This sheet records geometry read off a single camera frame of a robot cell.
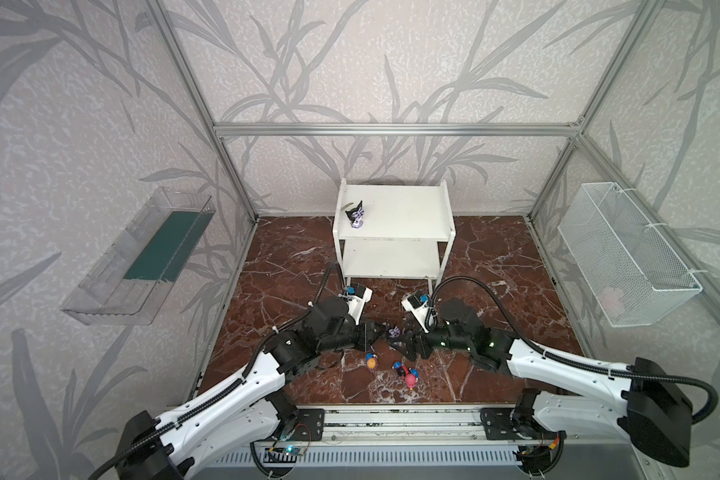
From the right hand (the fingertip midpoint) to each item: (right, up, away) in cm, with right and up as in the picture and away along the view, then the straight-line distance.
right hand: (397, 324), depth 75 cm
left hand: (-2, +1, -4) cm, 5 cm away
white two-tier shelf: (-1, +24, -5) cm, 24 cm away
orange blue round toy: (-7, -12, +7) cm, 16 cm away
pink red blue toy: (+4, -15, +5) cm, 16 cm away
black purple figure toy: (0, -1, -2) cm, 3 cm away
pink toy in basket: (+54, +7, -2) cm, 54 cm away
